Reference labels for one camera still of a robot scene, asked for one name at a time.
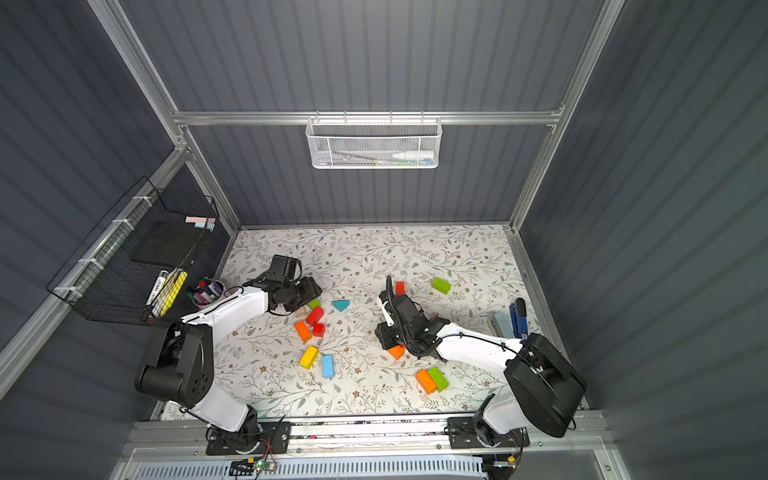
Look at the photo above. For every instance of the orange block bottom pair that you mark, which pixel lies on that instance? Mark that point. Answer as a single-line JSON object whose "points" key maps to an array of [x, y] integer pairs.
{"points": [[425, 381]]}

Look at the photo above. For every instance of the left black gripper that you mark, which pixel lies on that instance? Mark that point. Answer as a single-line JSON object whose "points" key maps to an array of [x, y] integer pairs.
{"points": [[308, 288]]}

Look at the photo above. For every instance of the yellow block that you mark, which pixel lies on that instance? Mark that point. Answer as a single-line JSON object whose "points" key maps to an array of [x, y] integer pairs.
{"points": [[309, 357]]}

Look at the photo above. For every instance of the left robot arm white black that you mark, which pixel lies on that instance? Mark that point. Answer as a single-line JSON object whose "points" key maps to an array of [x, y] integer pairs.
{"points": [[178, 364]]}

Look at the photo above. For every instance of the small circuit board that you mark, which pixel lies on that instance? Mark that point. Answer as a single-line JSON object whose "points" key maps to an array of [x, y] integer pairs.
{"points": [[250, 468]]}

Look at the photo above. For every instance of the red long block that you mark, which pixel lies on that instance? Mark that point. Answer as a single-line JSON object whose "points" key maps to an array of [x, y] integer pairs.
{"points": [[315, 316]]}

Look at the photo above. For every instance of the orange block centre low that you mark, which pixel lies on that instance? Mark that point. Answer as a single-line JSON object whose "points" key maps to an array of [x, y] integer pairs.
{"points": [[397, 352]]}

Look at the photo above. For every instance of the white wire mesh basket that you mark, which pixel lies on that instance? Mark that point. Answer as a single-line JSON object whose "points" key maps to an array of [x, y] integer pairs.
{"points": [[346, 145]]}

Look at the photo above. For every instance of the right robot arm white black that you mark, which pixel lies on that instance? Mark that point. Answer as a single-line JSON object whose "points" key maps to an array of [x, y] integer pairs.
{"points": [[545, 390]]}

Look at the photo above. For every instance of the blue stapler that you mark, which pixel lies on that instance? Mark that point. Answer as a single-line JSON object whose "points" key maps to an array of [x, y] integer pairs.
{"points": [[518, 315]]}

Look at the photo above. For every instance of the light blue block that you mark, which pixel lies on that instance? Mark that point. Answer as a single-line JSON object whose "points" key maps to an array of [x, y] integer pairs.
{"points": [[327, 364]]}

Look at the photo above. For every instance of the black wire mesh basket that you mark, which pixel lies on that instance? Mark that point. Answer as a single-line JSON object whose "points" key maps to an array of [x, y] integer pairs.
{"points": [[135, 270]]}

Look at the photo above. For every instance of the pink pen cup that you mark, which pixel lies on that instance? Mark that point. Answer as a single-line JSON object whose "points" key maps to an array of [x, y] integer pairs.
{"points": [[205, 292]]}

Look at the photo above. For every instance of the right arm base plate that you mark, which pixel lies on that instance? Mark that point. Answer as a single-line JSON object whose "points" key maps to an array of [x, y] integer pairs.
{"points": [[466, 432]]}

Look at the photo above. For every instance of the yellow highlighter pack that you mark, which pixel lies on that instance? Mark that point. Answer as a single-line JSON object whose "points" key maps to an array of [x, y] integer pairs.
{"points": [[168, 292]]}

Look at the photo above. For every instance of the teal triangle block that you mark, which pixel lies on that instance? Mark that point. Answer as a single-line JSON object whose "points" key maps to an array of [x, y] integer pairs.
{"points": [[340, 305]]}

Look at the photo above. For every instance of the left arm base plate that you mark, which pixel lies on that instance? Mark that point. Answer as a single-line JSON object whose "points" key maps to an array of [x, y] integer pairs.
{"points": [[273, 437]]}

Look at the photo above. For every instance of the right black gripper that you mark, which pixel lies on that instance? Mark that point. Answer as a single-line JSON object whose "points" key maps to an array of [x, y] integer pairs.
{"points": [[395, 313]]}

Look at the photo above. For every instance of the black notebook in basket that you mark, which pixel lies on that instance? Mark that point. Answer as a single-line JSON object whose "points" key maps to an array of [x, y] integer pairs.
{"points": [[169, 244]]}

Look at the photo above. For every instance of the green block bottom pair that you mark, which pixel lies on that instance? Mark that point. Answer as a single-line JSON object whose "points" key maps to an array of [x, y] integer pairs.
{"points": [[438, 379]]}

